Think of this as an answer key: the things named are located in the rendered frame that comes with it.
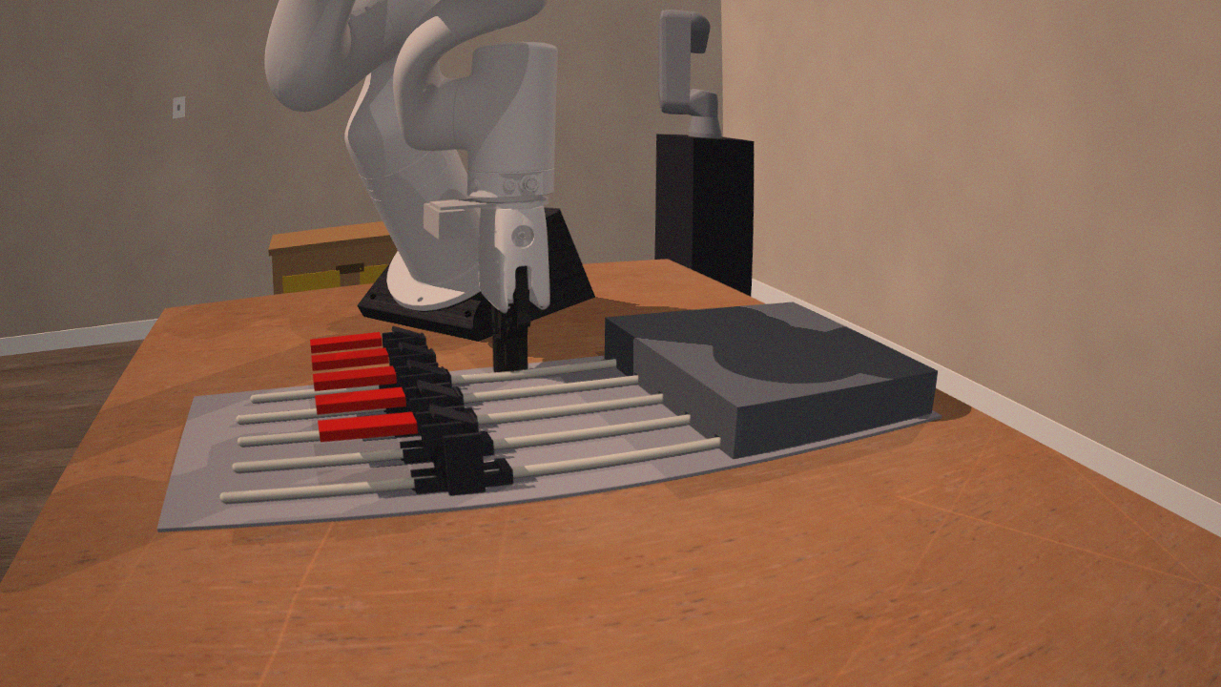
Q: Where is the red lever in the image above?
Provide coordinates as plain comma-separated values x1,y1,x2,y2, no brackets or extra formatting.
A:
310,332,415,354
317,411,466,495
315,386,447,419
311,347,424,371
313,365,435,395

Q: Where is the white vertical rod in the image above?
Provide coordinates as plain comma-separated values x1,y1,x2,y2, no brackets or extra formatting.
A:
236,375,639,423
252,359,617,403
232,414,691,472
238,394,663,447

